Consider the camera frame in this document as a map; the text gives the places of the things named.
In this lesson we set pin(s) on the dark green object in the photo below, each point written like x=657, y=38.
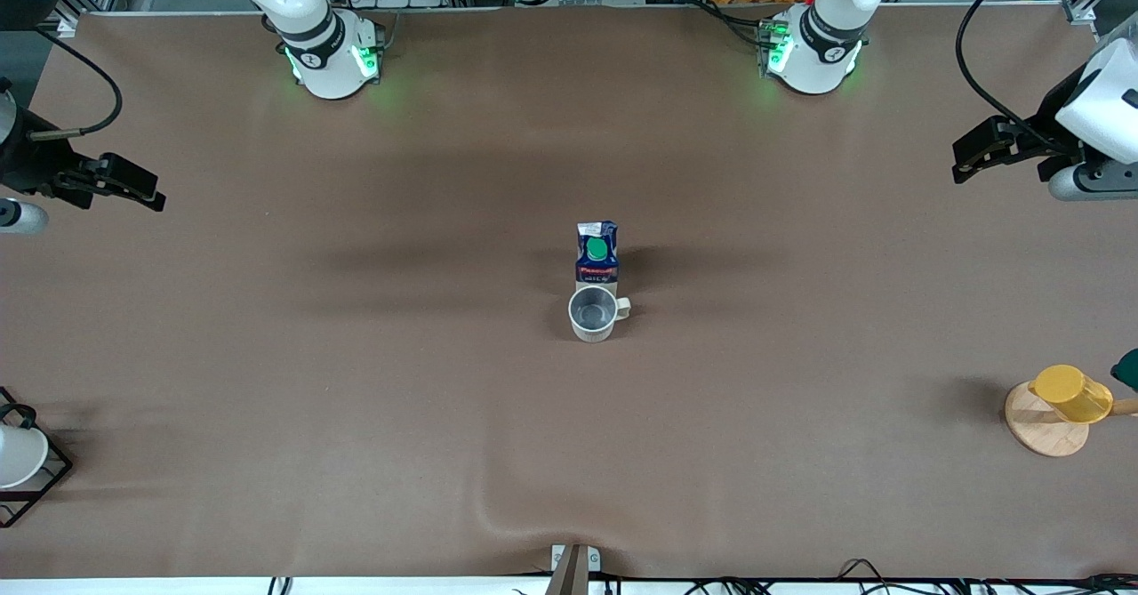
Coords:
x=1127, y=370

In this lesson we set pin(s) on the blue white milk carton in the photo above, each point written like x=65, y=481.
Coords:
x=597, y=257

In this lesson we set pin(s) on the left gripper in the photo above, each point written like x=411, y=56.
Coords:
x=1041, y=132

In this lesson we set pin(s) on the round wooden stand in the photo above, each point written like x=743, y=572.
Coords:
x=1045, y=430

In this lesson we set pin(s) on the yellow plastic cup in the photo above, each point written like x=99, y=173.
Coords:
x=1071, y=393

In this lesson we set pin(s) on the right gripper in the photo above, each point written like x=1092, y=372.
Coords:
x=32, y=165

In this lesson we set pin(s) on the beige ceramic mug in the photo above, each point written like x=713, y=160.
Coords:
x=594, y=315

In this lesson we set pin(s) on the brown table cover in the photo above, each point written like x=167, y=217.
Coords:
x=551, y=453

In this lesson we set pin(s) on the grey metal table bracket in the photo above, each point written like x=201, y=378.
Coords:
x=575, y=564

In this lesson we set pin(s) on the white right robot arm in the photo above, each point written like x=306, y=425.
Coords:
x=320, y=35

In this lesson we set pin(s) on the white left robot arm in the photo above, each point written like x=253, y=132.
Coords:
x=822, y=39

